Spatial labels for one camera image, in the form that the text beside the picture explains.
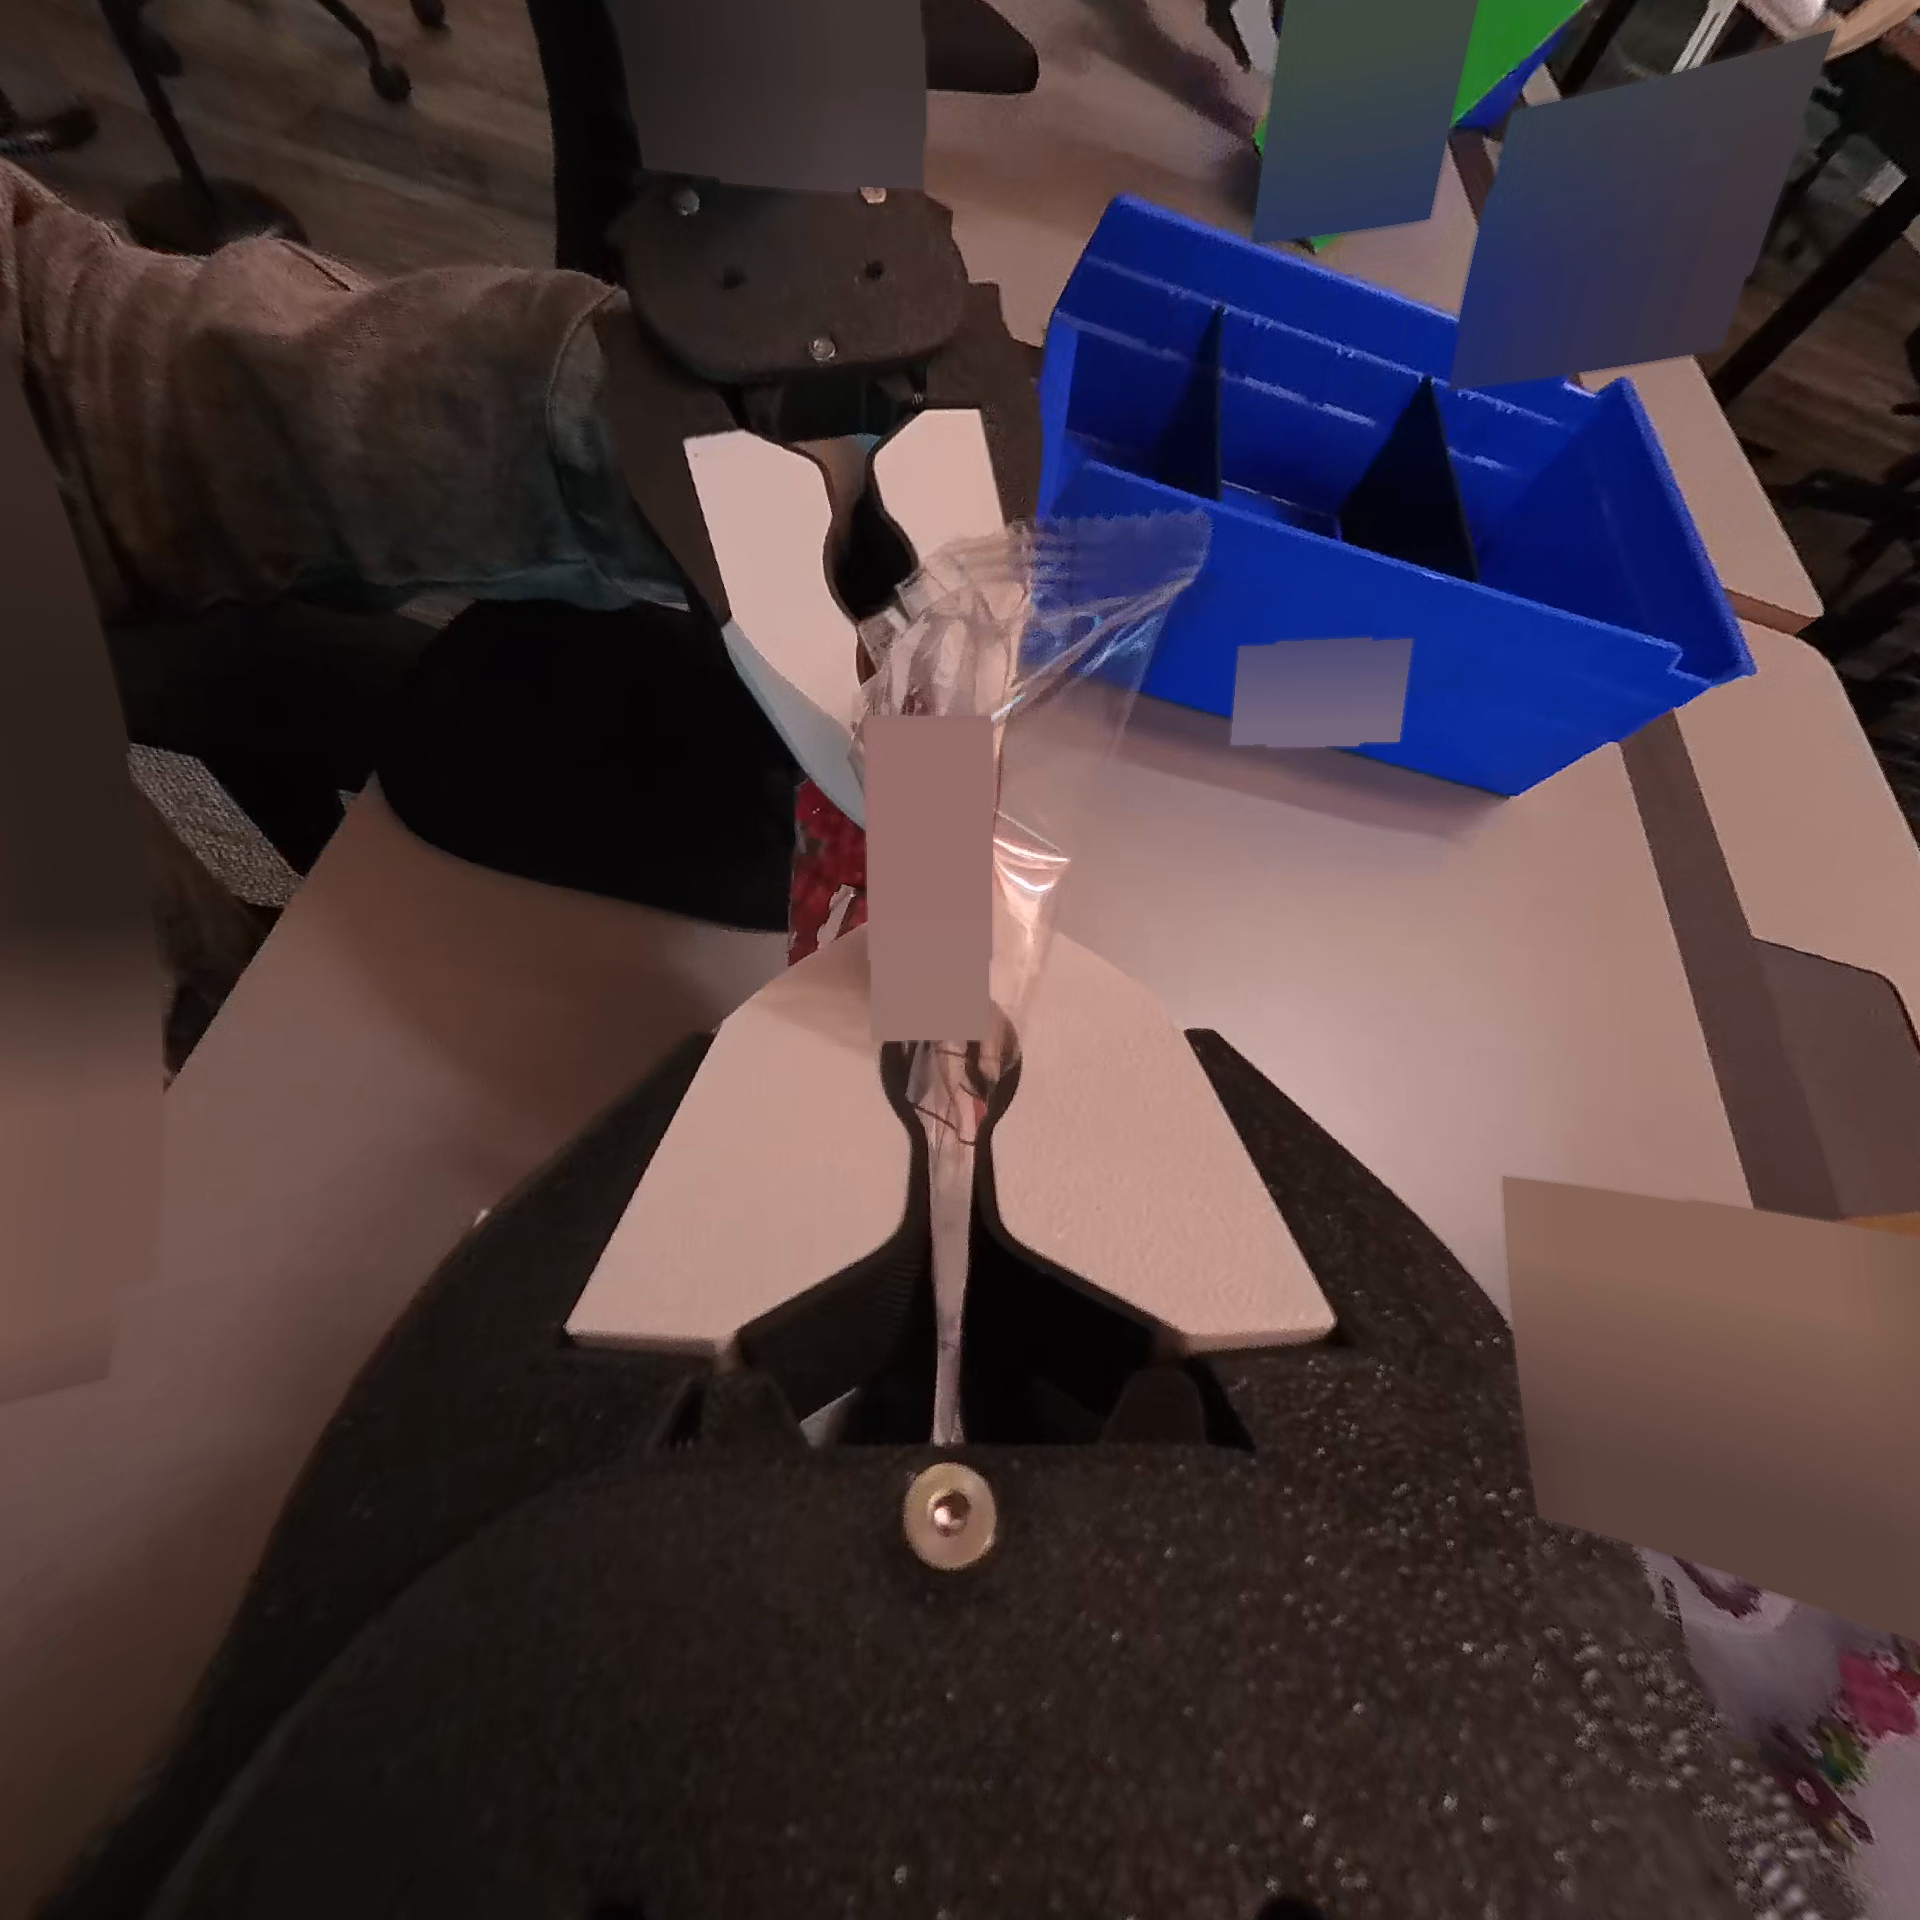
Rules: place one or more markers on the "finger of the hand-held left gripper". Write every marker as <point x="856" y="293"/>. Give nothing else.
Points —
<point x="953" y="480"/>
<point x="764" y="570"/>

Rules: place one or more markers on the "green cardboard box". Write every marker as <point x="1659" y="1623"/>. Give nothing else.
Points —
<point x="1514" y="60"/>

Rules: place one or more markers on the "black mesh wrist pad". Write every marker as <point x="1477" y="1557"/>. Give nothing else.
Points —
<point x="601" y="751"/>

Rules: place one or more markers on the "clear bag of red pieces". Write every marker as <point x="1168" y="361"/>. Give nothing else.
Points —
<point x="1050" y="600"/>

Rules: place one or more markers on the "blue plastic bin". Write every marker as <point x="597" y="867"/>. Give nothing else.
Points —
<point x="1501" y="631"/>

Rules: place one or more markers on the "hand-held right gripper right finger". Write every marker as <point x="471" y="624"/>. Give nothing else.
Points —
<point x="1154" y="1201"/>

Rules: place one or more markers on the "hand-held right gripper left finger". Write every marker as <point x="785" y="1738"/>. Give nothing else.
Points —
<point x="751" y="1201"/>

